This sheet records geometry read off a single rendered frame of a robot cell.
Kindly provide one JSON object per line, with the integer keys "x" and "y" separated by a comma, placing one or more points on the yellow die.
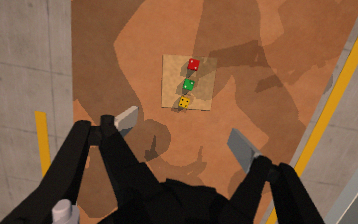
{"x": 184, "y": 102}

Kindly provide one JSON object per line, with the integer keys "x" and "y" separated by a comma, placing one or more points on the red die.
{"x": 193, "y": 64}

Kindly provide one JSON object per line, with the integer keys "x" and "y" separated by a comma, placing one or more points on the tan mat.
{"x": 174, "y": 74}

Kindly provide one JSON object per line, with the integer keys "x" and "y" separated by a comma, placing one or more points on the green die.
{"x": 188, "y": 84}

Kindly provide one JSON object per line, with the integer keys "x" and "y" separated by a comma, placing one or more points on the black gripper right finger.
{"x": 292, "y": 202}

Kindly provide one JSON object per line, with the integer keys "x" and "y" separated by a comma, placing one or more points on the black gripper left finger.
{"x": 54, "y": 200}

